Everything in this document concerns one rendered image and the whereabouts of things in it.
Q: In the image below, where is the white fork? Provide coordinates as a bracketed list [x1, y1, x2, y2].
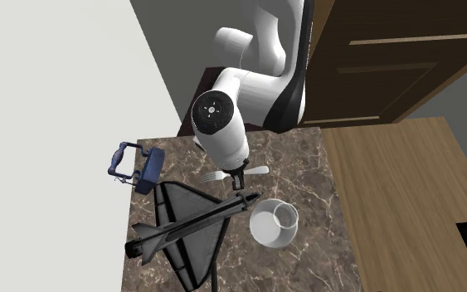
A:
[199, 165, 270, 184]

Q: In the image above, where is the grey toy jet plane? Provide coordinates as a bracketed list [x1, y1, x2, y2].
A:
[124, 181, 263, 292]

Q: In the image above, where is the blue flat iron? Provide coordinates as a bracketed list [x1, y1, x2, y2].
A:
[107, 141, 166, 197]

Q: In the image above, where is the white bowl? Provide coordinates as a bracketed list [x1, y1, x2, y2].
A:
[249, 197, 300, 249]

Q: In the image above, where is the dark brown wooden door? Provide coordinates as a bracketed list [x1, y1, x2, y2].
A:
[299, 0, 467, 129]

